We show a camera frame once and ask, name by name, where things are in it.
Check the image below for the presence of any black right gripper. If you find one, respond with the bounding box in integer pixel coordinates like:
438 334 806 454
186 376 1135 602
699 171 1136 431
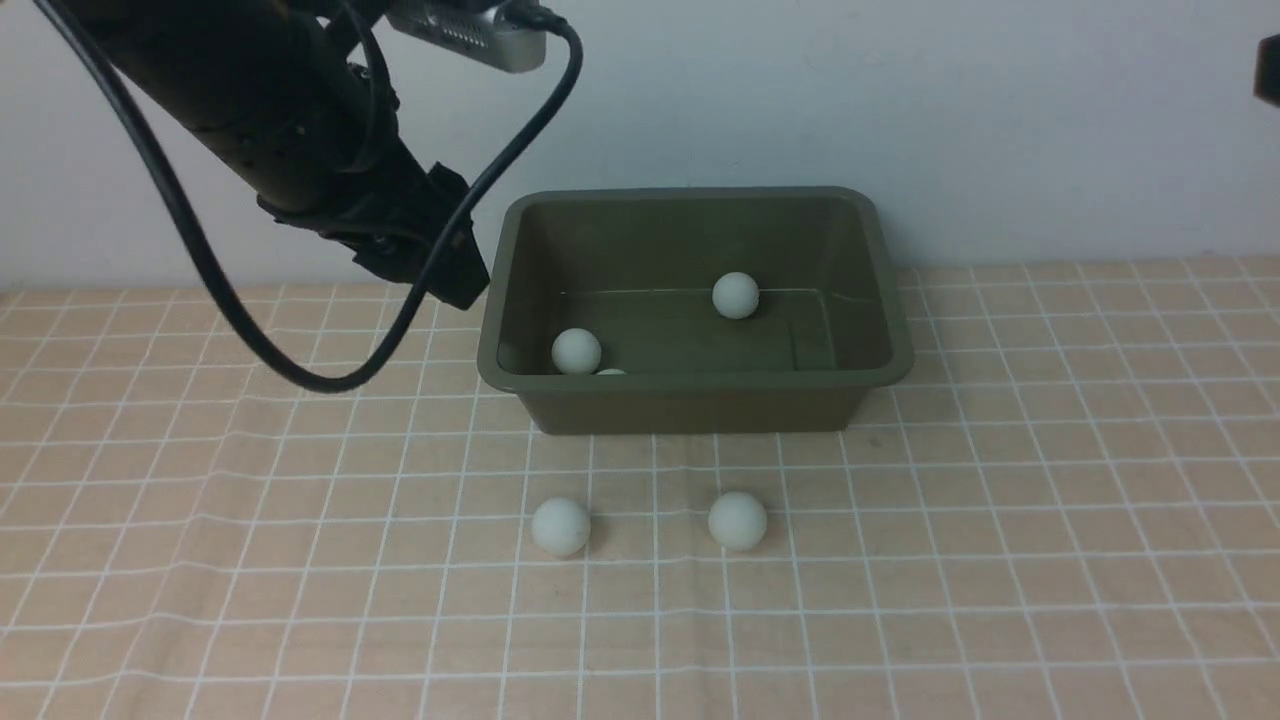
1254 35 1280 108

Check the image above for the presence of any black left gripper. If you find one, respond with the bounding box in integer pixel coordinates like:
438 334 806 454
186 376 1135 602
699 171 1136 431
259 141 490 311

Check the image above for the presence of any white ping-pong ball printed logo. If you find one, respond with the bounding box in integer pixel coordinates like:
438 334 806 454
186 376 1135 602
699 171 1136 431
550 328 603 375

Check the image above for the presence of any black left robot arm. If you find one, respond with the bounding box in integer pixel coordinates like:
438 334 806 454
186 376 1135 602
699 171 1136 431
65 1 489 310

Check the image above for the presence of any olive green plastic bin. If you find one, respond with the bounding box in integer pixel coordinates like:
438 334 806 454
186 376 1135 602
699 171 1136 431
477 186 915 436

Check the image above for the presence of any beige checkered tablecloth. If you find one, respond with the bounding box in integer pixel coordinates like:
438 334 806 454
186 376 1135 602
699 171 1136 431
1 258 1279 719

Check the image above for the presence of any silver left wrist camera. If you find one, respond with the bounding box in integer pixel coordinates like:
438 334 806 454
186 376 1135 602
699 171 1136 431
385 1 547 74

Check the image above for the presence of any black left camera cable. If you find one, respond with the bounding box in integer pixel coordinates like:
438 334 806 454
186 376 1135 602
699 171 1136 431
33 0 584 393

